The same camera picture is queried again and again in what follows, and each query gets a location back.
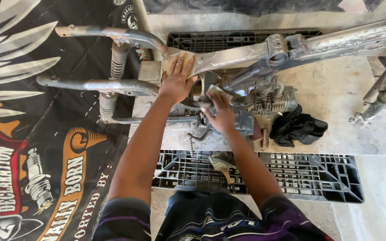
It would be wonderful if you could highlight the person's right hand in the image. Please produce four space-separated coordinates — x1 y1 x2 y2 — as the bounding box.
200 92 237 135

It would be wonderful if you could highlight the person's left hand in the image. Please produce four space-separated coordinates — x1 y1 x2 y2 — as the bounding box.
158 55 199 104

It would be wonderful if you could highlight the grey sandpaper piece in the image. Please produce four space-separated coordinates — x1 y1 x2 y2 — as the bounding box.
206 84 234 102

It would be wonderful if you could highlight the yellow sandpaper piece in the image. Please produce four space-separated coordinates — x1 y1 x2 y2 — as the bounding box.
166 50 197 78

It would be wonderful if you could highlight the small coil spring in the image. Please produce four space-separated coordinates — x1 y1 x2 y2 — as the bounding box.
187 133 195 158

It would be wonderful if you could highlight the reddish brown sandpaper sheet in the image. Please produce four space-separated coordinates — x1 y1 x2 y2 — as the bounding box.
250 118 271 150

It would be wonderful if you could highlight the dusty grey motorcycle engine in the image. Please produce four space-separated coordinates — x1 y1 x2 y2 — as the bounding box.
169 71 299 138

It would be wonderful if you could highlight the black cloth rag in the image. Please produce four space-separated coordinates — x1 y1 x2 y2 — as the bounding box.
269 104 329 148

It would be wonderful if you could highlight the dark plastic sheet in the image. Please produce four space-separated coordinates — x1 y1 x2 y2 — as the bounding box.
143 0 383 18

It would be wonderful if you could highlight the grey coil shock absorber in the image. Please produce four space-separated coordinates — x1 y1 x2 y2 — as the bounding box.
98 92 118 122
110 39 130 80

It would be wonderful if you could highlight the black plastic pallet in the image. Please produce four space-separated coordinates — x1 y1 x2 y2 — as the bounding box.
151 29 365 204

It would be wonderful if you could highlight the person's dark printed shirt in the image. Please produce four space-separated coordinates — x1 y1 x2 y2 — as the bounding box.
92 190 335 241

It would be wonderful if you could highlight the pale dusty board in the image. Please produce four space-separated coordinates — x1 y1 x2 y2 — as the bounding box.
128 9 386 157

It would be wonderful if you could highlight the black printed banner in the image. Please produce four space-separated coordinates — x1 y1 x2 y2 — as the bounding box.
0 0 151 241

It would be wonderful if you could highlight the motorcycle front fork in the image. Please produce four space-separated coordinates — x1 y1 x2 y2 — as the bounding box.
348 56 386 128

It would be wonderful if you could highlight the bare metal motorcycle frame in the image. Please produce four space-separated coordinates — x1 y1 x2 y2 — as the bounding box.
36 14 386 98

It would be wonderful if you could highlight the wooden handled paint brush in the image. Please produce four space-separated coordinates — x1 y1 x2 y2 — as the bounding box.
208 152 237 193

